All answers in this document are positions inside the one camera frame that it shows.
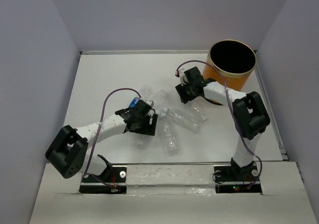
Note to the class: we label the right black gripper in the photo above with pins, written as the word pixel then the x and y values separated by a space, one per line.
pixel 184 97

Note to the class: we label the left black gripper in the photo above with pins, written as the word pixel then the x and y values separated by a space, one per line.
pixel 148 129

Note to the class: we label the clear bottle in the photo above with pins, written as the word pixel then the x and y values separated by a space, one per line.
pixel 168 136
pixel 143 141
pixel 160 99
pixel 196 110
pixel 182 119

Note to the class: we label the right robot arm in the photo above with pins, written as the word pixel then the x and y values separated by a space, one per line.
pixel 247 110

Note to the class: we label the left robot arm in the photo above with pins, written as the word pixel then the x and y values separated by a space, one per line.
pixel 68 151

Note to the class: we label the orange cylindrical bin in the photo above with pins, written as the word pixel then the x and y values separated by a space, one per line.
pixel 230 61

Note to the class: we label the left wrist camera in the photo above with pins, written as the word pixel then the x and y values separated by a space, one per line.
pixel 150 103

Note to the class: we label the metal rail back edge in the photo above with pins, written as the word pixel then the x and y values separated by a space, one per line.
pixel 124 52

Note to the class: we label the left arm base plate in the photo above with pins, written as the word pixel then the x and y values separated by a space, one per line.
pixel 115 183

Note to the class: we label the metal rail front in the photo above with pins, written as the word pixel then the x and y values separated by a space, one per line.
pixel 175 163

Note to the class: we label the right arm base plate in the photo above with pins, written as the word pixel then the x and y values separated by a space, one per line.
pixel 229 181

